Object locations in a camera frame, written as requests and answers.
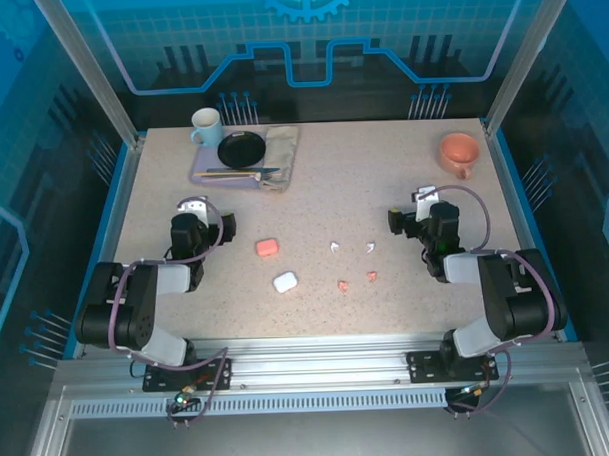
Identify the aluminium frame post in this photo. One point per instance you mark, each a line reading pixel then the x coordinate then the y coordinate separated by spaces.
pixel 528 55
pixel 89 70

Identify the pink earbuds charging case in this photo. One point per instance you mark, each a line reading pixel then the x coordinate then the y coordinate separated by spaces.
pixel 267 247

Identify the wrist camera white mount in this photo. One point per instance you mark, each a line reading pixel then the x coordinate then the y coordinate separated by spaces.
pixel 424 204
pixel 196 209

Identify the dark table knife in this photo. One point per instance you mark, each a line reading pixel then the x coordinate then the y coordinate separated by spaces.
pixel 232 170

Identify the aluminium base frame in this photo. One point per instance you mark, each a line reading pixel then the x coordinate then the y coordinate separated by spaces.
pixel 317 437

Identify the black round plate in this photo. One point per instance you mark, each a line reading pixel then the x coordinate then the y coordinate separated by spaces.
pixel 242 150

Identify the beige cloth napkin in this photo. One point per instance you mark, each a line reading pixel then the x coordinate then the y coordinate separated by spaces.
pixel 284 148

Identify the white earbuds charging case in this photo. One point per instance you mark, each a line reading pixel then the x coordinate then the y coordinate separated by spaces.
pixel 285 282

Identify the lavender placemat tray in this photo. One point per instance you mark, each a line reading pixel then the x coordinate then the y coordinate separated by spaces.
pixel 204 161

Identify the orange ceramic cup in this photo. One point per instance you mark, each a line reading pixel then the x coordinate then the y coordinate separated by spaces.
pixel 459 150

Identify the aluminium front rail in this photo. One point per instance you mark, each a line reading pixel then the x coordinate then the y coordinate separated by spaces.
pixel 314 363

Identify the light blue mug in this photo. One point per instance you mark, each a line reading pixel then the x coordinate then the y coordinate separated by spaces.
pixel 208 133

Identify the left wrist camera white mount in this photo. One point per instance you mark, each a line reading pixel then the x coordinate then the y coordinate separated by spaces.
pixel 196 209

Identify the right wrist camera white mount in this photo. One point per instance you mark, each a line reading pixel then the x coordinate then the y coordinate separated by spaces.
pixel 424 204

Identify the aluminium side rail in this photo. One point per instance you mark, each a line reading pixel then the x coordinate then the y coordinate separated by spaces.
pixel 123 194
pixel 508 181

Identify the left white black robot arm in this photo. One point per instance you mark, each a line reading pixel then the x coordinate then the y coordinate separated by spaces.
pixel 137 319

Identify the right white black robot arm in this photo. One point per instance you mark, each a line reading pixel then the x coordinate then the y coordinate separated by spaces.
pixel 507 301

